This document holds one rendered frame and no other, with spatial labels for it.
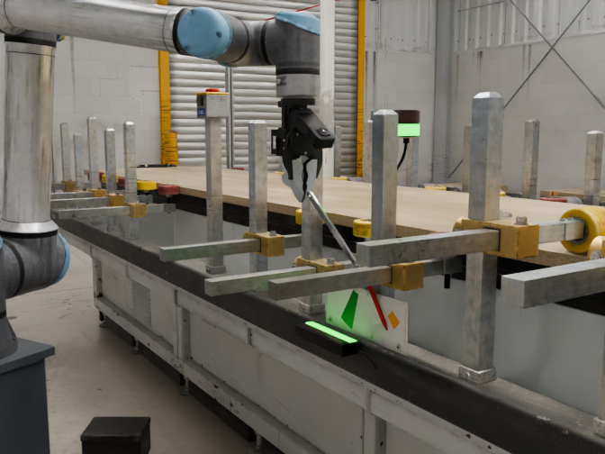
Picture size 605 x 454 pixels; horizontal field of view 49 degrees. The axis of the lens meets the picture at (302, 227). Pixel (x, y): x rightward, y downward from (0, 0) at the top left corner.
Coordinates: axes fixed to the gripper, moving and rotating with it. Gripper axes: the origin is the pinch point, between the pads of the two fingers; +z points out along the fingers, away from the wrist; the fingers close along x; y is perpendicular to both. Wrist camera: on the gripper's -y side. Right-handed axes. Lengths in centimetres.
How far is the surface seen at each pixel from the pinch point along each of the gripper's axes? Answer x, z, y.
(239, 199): -26, 9, 78
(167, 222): -28, 25, 148
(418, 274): -9.1, 12.9, -25.2
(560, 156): -748, 21, 482
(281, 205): -26, 8, 52
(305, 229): -6.3, 8.4, 8.8
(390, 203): -8.2, 0.2, -17.9
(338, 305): -5.6, 23.0, -4.8
